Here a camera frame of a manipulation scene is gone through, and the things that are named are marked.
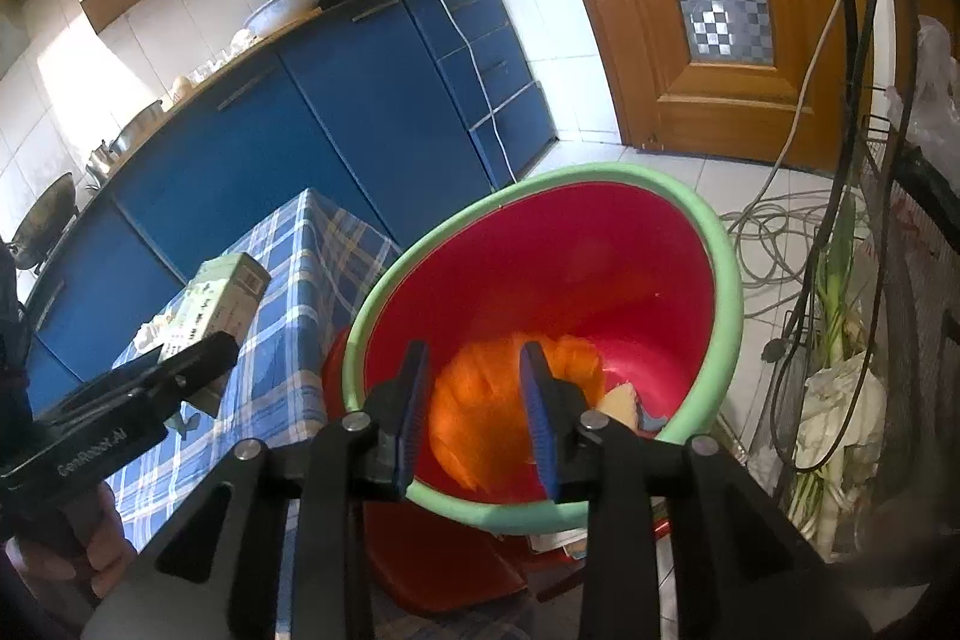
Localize steel kettle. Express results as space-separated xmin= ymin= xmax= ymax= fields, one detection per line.
xmin=82 ymin=141 xmax=117 ymax=191

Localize blue plaid tablecloth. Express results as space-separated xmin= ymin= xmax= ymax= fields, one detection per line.
xmin=105 ymin=188 xmax=402 ymax=640

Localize blue kitchen cabinet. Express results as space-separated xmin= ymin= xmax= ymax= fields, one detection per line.
xmin=0 ymin=0 xmax=496 ymax=416

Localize dark metal wok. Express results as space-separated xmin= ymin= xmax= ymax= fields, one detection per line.
xmin=0 ymin=171 xmax=80 ymax=277

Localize red plastic stool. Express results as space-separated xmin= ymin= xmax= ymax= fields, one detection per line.
xmin=322 ymin=329 xmax=676 ymax=618

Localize white power cable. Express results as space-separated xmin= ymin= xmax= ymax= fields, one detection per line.
xmin=371 ymin=0 xmax=526 ymax=184

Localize pale green carton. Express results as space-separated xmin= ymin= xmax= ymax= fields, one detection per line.
xmin=154 ymin=254 xmax=271 ymax=420

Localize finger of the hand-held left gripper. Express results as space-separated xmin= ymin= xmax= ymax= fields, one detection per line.
xmin=30 ymin=331 xmax=241 ymax=435

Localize green onions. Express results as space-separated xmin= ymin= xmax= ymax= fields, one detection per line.
xmin=787 ymin=197 xmax=863 ymax=536

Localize black wire rack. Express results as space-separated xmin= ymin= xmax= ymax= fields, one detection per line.
xmin=761 ymin=0 xmax=960 ymax=566

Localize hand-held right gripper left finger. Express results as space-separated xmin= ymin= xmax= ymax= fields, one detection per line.
xmin=82 ymin=340 xmax=432 ymax=640

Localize clear plastic bag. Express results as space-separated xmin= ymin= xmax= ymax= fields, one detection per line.
xmin=885 ymin=14 xmax=960 ymax=169

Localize white crumpled plastic bag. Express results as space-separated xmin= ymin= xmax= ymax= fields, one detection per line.
xmin=795 ymin=347 xmax=890 ymax=483

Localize white ceramic bowl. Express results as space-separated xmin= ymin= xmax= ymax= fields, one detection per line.
xmin=241 ymin=0 xmax=323 ymax=37

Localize cream foam sponge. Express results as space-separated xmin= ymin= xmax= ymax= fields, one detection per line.
xmin=600 ymin=385 xmax=646 ymax=423

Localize grey coiled cable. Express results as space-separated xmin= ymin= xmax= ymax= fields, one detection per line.
xmin=720 ymin=0 xmax=863 ymax=319

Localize steel mixing bowl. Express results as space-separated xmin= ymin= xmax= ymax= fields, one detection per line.
xmin=109 ymin=100 xmax=166 ymax=154

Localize white cloth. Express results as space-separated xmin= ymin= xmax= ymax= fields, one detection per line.
xmin=133 ymin=314 xmax=173 ymax=352

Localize blue drawer cabinet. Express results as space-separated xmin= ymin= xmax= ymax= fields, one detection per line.
xmin=409 ymin=0 xmax=560 ymax=191

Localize person's left hand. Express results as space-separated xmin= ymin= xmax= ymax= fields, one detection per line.
xmin=4 ymin=482 xmax=140 ymax=615

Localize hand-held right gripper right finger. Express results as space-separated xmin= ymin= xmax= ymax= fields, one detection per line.
xmin=520 ymin=341 xmax=875 ymax=640

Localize wooden door with glass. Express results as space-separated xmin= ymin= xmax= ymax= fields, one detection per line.
xmin=544 ymin=0 xmax=882 ymax=176

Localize orange mesh bag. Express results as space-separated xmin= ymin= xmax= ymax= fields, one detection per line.
xmin=427 ymin=331 xmax=605 ymax=495

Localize red bucket with green rim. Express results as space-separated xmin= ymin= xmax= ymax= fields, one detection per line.
xmin=341 ymin=162 xmax=745 ymax=536

